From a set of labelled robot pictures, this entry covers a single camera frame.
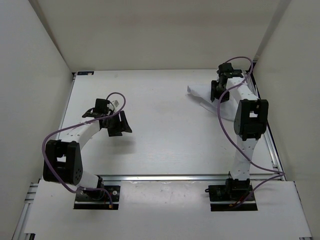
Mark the aluminium frame rail front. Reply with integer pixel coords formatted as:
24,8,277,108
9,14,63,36
99,174,286,182

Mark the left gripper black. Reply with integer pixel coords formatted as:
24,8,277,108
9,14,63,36
103,110,132,137

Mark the white skirt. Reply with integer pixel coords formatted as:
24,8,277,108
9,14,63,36
187,84,238,121

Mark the blue label sticker left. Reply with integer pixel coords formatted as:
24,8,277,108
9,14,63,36
77,71,95,76

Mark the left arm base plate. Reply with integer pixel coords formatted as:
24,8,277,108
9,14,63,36
73,185,121,210

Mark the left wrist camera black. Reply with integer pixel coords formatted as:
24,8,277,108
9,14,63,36
82,98,114,119

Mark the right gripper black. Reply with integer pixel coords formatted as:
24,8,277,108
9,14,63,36
211,80,231,103

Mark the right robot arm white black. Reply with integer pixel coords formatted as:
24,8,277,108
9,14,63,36
208,73,269,202

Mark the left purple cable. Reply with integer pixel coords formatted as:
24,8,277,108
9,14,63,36
41,92,127,210

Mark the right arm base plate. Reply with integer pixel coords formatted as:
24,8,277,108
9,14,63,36
204,184,258,212

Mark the white front cover panel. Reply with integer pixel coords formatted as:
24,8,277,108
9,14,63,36
24,181,312,240

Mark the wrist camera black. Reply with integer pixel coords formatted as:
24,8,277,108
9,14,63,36
217,62,243,78
82,98,114,119

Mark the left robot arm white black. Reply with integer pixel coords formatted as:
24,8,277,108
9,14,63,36
44,110,132,200

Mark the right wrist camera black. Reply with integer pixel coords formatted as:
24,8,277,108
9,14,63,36
217,62,243,78

